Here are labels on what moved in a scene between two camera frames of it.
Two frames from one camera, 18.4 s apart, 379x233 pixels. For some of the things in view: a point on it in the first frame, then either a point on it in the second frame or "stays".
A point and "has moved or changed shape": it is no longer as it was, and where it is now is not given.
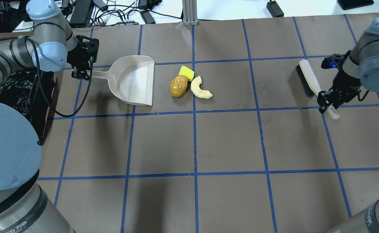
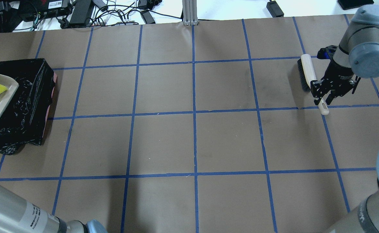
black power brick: x=80 y=13 stays
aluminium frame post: x=189 y=9 stays
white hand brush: x=311 y=84 has moved or changed shape
